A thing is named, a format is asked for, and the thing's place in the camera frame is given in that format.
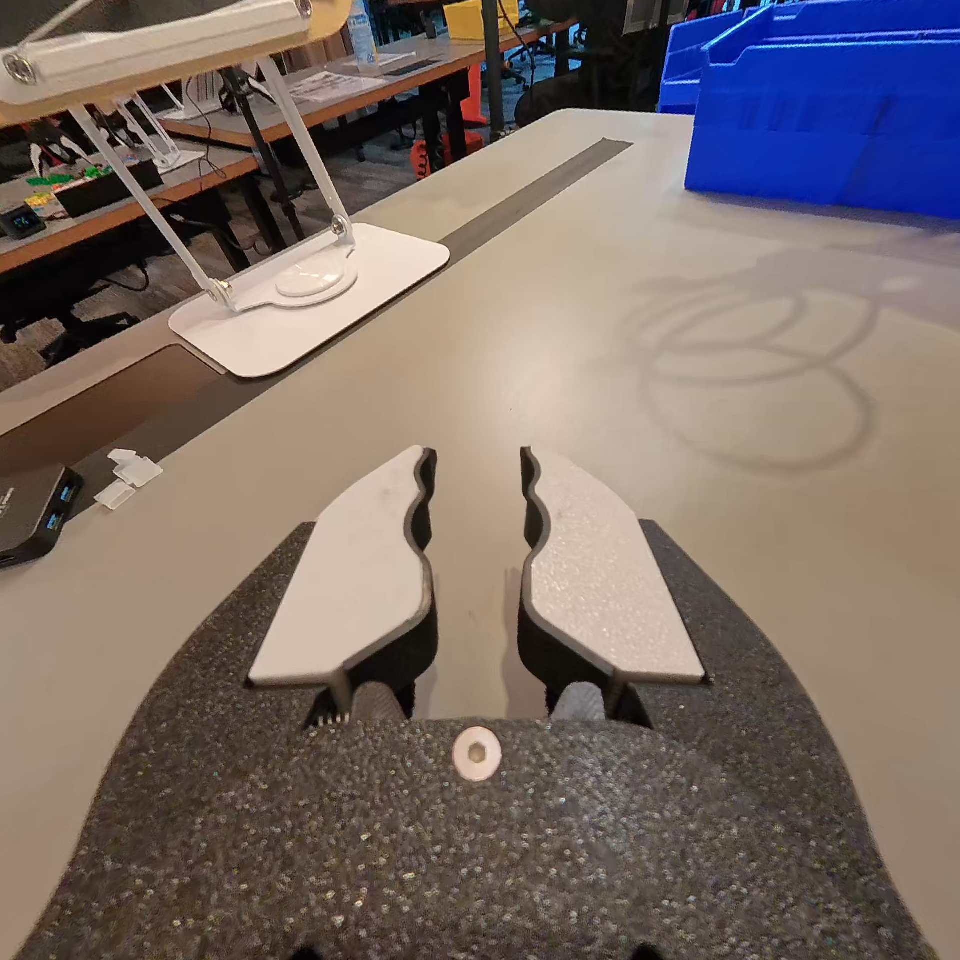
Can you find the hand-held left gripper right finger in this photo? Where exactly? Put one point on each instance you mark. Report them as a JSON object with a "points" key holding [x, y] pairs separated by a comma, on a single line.
{"points": [[607, 585]]}

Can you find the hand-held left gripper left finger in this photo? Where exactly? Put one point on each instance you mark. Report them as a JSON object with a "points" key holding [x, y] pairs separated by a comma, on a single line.
{"points": [[352, 577]]}

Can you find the black usb hub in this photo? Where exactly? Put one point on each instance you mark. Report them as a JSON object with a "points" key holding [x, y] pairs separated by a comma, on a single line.
{"points": [[30, 510]]}

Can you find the small clear plastic cap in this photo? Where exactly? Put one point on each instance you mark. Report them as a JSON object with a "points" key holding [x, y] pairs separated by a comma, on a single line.
{"points": [[114, 495], [133, 466]]}

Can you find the white tablet stand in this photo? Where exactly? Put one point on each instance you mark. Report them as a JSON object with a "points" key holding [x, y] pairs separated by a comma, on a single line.
{"points": [[247, 247]]}

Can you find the wooden workbench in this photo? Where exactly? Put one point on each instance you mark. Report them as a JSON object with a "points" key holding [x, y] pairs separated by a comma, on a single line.
{"points": [[360, 82], [112, 202]]}

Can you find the black tray with colourful blocks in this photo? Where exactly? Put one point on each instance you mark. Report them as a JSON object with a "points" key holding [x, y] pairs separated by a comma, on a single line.
{"points": [[97, 184]]}

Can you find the small black display device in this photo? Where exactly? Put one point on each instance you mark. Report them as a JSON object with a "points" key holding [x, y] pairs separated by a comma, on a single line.
{"points": [[21, 223]]}

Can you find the orange traffic cone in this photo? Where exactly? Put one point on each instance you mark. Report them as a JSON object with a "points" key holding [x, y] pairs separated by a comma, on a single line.
{"points": [[474, 94]]}

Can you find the blue storage bin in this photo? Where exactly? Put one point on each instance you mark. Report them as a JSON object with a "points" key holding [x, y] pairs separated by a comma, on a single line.
{"points": [[690, 60], [825, 112]]}

